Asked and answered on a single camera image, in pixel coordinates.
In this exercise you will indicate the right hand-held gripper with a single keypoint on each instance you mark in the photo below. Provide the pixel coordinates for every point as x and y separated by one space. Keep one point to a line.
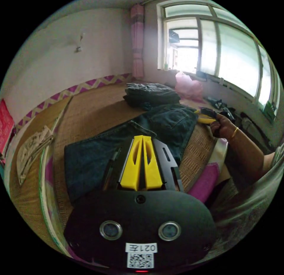
207 113

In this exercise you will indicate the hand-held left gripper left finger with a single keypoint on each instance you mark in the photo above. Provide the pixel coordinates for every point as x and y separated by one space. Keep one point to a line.
131 164

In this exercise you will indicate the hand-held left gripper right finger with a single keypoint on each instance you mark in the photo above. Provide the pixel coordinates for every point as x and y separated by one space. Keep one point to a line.
152 168

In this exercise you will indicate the blue jeans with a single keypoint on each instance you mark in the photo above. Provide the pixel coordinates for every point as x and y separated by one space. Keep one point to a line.
168 121

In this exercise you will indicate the person's right forearm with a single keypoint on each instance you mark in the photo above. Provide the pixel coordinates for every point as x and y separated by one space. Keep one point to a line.
248 153

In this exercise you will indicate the person's right hand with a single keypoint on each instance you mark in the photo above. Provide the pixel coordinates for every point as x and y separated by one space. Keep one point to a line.
224 126

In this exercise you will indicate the pink plastic bag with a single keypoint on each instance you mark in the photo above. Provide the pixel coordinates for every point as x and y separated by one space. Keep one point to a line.
188 87

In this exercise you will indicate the pile of clothes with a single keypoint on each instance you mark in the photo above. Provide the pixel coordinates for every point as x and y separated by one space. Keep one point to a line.
150 95

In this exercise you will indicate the bed with woven mat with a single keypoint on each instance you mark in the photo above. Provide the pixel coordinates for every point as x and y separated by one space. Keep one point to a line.
88 115

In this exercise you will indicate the window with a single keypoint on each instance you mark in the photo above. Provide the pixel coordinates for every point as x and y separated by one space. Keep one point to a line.
235 50

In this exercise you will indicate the person's body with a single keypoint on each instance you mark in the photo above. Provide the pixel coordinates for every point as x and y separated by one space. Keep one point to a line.
246 201

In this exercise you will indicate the pink curtain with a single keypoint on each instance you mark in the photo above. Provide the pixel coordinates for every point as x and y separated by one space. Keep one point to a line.
137 42

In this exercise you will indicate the beige cloth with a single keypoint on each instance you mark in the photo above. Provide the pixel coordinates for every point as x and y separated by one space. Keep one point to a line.
33 150

